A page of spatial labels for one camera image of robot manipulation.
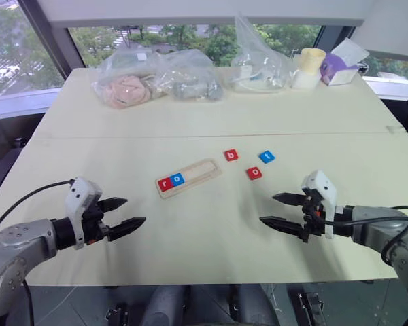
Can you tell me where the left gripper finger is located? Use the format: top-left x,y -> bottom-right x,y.
97,197 -> 129,213
107,217 -> 147,243

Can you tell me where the wooden letter tray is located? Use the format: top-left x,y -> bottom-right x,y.
154,158 -> 224,200

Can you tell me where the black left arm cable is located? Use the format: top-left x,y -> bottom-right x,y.
0,179 -> 74,245

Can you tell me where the plastic bag with grey items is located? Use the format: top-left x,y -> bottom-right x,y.
152,49 -> 224,103

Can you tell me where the red letter tile o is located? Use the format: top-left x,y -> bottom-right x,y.
246,166 -> 264,181

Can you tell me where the tall clear plastic bag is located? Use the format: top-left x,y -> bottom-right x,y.
229,12 -> 294,94

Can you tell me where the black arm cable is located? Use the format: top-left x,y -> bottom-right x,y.
309,205 -> 408,266
0,179 -> 74,245

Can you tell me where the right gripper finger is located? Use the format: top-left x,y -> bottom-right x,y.
272,192 -> 307,206
259,216 -> 309,239

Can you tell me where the purple tissue box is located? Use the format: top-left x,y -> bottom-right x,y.
319,52 -> 360,87

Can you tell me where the cream paper cup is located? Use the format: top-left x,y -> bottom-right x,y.
297,47 -> 327,75

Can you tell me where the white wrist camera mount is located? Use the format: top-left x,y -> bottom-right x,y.
65,176 -> 103,251
301,170 -> 339,239

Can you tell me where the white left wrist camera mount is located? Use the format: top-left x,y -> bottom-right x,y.
65,176 -> 103,251

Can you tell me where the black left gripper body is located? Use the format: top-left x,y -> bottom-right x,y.
83,199 -> 112,246

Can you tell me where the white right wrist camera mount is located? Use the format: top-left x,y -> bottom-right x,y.
301,170 -> 339,239

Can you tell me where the white cylinder cup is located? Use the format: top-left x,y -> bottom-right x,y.
290,67 -> 320,90

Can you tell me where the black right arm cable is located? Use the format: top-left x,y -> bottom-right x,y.
309,205 -> 408,266

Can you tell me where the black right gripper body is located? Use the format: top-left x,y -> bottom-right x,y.
301,189 -> 328,244

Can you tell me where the plastic bag with pink cloth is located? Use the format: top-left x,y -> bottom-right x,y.
90,47 -> 167,110

